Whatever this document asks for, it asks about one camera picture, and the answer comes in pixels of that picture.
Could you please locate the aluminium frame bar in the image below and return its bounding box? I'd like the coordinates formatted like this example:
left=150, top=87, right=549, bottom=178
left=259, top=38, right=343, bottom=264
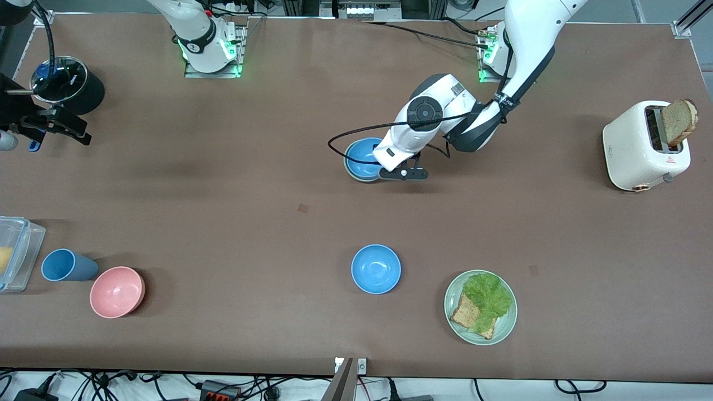
left=673, top=0, right=713, bottom=38

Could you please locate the black cable on table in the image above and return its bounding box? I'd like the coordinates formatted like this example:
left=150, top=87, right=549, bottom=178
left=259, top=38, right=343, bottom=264
left=361, top=20, right=494, bottom=50

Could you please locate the white toaster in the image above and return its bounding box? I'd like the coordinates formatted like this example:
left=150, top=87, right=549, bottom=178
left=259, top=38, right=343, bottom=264
left=602, top=100, right=692, bottom=193

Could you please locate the brown toast slice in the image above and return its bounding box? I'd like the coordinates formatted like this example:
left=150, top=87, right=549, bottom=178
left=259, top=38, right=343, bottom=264
left=661, top=99, right=699, bottom=149

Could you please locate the clear plastic food container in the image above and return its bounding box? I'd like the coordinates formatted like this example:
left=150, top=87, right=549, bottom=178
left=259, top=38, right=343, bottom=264
left=0, top=216, right=47, bottom=294

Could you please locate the brown bread slice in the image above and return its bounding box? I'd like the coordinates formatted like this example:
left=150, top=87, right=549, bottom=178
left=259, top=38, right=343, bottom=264
left=450, top=292, right=496, bottom=340

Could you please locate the grey camera mount bar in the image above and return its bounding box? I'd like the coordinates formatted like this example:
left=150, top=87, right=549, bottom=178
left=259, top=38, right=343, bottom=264
left=320, top=358, right=357, bottom=401

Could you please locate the white power strip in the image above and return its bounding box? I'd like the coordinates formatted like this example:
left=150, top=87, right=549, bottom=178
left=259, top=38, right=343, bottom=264
left=345, top=2, right=403, bottom=21

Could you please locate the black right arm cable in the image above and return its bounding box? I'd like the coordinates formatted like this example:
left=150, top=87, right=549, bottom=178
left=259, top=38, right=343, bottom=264
left=31, top=0, right=56, bottom=95

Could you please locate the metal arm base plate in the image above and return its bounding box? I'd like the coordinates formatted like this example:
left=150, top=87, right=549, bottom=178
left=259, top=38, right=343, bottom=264
left=478, top=27, right=516, bottom=85
left=184, top=25, right=248, bottom=79

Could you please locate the green plate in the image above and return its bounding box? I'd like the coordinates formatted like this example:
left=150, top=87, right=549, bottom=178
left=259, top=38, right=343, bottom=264
left=444, top=270, right=518, bottom=346

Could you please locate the black looped cable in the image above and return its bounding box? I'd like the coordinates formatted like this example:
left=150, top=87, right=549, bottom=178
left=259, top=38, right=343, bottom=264
left=555, top=380, right=607, bottom=395

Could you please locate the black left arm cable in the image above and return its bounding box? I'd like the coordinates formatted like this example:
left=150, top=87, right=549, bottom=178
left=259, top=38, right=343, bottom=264
left=328, top=99, right=505, bottom=168

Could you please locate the pink bowl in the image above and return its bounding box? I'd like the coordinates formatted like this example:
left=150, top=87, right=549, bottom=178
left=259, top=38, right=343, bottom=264
left=90, top=266, right=146, bottom=319

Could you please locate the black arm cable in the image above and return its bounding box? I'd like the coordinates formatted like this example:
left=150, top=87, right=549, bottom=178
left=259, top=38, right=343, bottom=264
left=31, top=0, right=56, bottom=95
left=328, top=99, right=505, bottom=168

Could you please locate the green bowl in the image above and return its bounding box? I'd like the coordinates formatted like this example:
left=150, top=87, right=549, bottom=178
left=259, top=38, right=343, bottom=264
left=343, top=137, right=386, bottom=184

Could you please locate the green lettuce leaf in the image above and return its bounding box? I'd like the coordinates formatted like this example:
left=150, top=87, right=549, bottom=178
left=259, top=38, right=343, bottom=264
left=463, top=273, right=513, bottom=334

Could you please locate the blue cup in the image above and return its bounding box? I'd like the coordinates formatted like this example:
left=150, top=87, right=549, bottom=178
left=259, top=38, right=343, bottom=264
left=41, top=248, right=100, bottom=282

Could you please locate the black orange power brick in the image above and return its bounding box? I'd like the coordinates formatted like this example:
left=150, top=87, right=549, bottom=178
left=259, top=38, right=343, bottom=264
left=199, top=380, right=241, bottom=401

